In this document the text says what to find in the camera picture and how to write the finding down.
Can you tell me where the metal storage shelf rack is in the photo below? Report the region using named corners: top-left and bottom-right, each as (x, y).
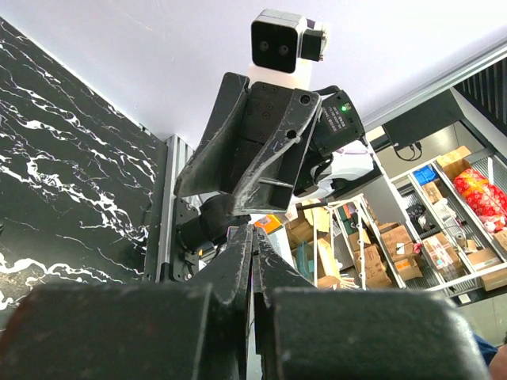
top-left (285, 147), bottom-right (506, 303)

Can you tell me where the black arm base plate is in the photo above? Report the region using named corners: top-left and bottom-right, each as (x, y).
top-left (170, 193), bottom-right (238, 283)

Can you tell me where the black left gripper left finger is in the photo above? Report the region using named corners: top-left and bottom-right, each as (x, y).
top-left (1, 225), bottom-right (254, 379)

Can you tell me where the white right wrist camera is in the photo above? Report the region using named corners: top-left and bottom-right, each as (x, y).
top-left (247, 9), bottom-right (330, 89)

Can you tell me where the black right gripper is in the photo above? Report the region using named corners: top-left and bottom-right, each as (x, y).
top-left (174, 72), bottom-right (322, 215)

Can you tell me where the blue plastic bin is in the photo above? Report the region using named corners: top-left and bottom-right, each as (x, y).
top-left (413, 165), bottom-right (437, 186)

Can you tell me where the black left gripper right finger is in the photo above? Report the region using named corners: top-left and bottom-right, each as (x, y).
top-left (252, 229), bottom-right (490, 379)

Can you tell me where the red patterned bag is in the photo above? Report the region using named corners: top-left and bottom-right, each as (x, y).
top-left (453, 169), bottom-right (506, 233)

